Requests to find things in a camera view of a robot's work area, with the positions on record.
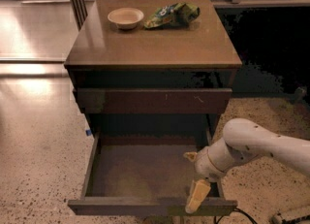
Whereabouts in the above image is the green chip bag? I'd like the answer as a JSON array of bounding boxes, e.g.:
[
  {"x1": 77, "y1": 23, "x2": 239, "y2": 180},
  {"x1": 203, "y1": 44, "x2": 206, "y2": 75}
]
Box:
[{"x1": 144, "y1": 2, "x2": 201, "y2": 29}]

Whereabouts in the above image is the drawer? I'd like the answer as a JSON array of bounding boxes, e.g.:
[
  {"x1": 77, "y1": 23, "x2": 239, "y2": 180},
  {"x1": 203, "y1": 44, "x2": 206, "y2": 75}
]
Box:
[
  {"x1": 67, "y1": 128, "x2": 238, "y2": 218},
  {"x1": 74, "y1": 88, "x2": 232, "y2": 114}
]

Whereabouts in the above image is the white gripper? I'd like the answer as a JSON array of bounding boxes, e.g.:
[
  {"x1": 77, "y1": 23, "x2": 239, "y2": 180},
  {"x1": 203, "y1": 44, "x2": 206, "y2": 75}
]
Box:
[{"x1": 183, "y1": 146, "x2": 226, "y2": 214}]

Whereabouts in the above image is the black cable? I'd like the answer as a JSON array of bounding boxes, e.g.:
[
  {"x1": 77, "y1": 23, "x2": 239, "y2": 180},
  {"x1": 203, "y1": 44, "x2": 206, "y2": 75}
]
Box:
[{"x1": 213, "y1": 208, "x2": 259, "y2": 224}]

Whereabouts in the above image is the white paper bowl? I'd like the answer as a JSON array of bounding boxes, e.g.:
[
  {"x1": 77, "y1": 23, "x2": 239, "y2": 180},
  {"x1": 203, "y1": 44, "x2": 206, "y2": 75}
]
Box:
[{"x1": 108, "y1": 8, "x2": 144, "y2": 30}]

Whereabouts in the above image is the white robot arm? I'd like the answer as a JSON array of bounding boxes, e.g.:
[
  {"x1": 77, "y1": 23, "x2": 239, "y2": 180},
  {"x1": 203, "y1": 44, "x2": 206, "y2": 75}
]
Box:
[{"x1": 183, "y1": 118, "x2": 310, "y2": 214}]

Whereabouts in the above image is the brown wooden drawer cabinet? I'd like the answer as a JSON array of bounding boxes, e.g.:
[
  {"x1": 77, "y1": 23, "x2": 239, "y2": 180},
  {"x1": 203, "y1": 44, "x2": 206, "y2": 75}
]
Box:
[{"x1": 65, "y1": 0, "x2": 241, "y2": 138}]

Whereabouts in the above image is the white power strip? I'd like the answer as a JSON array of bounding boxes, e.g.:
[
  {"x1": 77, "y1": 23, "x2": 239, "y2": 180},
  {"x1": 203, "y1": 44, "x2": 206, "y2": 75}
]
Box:
[{"x1": 271, "y1": 206, "x2": 310, "y2": 224}]

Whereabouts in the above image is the blue tape piece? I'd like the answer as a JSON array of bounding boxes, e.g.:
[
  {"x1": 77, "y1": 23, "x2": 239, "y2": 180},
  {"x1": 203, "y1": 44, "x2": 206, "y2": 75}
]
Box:
[{"x1": 85, "y1": 129, "x2": 92, "y2": 136}]

